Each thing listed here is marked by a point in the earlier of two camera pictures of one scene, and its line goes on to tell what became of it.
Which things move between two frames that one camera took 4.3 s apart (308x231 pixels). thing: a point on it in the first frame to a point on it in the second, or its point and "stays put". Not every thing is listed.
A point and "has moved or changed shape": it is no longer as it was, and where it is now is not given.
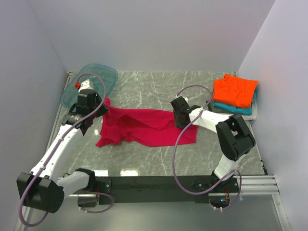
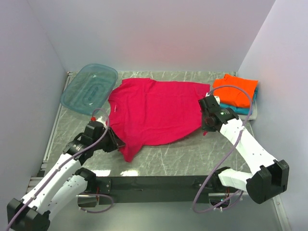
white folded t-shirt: (247, 119) stays put
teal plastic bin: (104, 78) stays put
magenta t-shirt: (139, 127) has moved or changed shape
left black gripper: (103, 110) to (115, 142)
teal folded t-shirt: (236, 109) stays put
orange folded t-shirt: (234, 91) stays put
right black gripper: (177, 123) to (205, 127)
